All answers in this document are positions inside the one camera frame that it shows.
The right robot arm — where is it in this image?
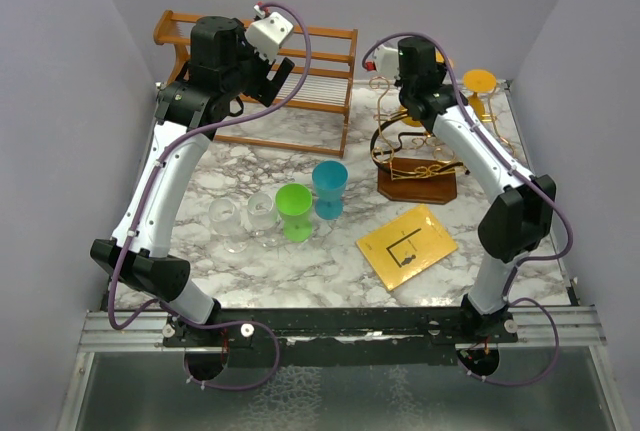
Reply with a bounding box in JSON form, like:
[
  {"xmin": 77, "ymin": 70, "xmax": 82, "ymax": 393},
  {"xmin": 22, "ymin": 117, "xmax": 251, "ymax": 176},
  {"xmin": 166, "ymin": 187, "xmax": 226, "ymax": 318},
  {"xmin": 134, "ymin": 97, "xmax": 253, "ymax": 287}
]
[{"xmin": 397, "ymin": 36, "xmax": 556, "ymax": 342}]

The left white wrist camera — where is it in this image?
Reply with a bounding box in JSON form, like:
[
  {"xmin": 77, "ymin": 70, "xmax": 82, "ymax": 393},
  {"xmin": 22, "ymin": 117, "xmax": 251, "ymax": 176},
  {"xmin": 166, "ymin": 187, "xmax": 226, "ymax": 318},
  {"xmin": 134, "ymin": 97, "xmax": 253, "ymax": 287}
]
[{"xmin": 245, "ymin": 2, "xmax": 294, "ymax": 64}]

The blue plastic wine glass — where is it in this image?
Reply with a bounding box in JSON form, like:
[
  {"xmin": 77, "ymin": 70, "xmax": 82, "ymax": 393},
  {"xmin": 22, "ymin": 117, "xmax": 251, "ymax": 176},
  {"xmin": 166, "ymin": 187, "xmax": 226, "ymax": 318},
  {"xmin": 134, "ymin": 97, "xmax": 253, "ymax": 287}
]
[{"xmin": 312, "ymin": 161, "xmax": 349, "ymax": 220}]

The clear wine glass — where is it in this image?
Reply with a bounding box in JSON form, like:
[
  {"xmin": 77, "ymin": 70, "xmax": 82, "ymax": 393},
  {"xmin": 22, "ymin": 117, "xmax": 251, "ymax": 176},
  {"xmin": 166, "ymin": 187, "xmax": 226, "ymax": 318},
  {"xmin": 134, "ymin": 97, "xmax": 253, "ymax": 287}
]
[
  {"xmin": 208, "ymin": 198, "xmax": 247, "ymax": 254},
  {"xmin": 247, "ymin": 192, "xmax": 280, "ymax": 248}
]

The yellow book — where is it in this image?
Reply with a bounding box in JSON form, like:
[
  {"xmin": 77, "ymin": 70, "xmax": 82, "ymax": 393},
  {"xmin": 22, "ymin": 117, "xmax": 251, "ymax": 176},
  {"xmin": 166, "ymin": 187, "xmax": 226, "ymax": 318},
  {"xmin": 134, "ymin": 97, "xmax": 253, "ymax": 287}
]
[{"xmin": 356, "ymin": 204, "xmax": 458, "ymax": 291}]

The green plastic wine glass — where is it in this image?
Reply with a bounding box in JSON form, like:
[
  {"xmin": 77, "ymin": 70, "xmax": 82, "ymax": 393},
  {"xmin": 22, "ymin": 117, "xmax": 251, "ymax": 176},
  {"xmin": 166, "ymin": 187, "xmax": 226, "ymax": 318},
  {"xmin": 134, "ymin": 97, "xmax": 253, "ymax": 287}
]
[{"xmin": 275, "ymin": 183, "xmax": 313, "ymax": 243}]

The orange plastic wine glass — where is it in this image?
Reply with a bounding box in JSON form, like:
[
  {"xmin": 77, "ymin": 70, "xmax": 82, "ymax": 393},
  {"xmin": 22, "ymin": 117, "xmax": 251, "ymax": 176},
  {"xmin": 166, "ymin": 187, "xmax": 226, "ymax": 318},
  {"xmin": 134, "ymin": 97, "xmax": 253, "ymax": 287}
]
[
  {"xmin": 463, "ymin": 69, "xmax": 497, "ymax": 120},
  {"xmin": 399, "ymin": 50, "xmax": 457, "ymax": 131}
]

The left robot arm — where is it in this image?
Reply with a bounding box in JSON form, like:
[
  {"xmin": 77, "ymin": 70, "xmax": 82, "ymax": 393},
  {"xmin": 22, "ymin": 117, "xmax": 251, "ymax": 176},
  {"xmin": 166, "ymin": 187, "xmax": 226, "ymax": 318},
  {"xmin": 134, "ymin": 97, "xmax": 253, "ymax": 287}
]
[{"xmin": 90, "ymin": 12, "xmax": 294, "ymax": 346}]

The clear wine glass right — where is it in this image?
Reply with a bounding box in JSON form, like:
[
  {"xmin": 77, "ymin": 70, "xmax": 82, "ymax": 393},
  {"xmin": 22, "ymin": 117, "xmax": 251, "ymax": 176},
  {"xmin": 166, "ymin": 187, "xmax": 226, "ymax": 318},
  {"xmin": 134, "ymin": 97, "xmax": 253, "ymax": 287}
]
[{"xmin": 247, "ymin": 192, "xmax": 280, "ymax": 248}]

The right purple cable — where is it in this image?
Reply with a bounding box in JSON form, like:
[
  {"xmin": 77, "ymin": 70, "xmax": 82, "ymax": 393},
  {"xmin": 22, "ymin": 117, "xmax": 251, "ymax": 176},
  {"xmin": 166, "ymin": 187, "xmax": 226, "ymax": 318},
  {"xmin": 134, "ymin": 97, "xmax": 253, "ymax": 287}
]
[{"xmin": 360, "ymin": 32, "xmax": 575, "ymax": 390}]

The gold wire wine glass rack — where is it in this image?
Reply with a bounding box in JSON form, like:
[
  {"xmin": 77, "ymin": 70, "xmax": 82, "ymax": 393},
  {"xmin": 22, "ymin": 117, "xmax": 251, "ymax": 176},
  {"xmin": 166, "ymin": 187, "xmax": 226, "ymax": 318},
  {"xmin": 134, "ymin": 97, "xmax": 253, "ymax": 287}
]
[{"xmin": 369, "ymin": 77, "xmax": 516, "ymax": 204}]

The wooden dish rack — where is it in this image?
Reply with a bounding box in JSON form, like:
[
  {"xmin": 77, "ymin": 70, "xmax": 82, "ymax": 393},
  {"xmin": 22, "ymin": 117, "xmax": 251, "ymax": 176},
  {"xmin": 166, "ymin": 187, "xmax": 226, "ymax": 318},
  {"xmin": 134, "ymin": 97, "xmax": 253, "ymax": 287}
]
[{"xmin": 153, "ymin": 10, "xmax": 358, "ymax": 158}]

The clear wine glass left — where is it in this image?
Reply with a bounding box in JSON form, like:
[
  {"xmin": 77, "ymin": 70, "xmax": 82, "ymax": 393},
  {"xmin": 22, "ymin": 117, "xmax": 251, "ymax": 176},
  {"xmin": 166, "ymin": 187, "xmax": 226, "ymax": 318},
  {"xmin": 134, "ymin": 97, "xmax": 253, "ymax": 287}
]
[{"xmin": 208, "ymin": 198, "xmax": 247, "ymax": 254}]

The black metal base rail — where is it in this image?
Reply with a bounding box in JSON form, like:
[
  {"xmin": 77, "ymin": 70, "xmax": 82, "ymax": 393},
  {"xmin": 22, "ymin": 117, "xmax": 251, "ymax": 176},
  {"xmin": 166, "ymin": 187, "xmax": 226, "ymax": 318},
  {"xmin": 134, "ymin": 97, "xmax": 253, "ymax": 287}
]
[{"xmin": 163, "ymin": 307, "xmax": 518, "ymax": 368}]

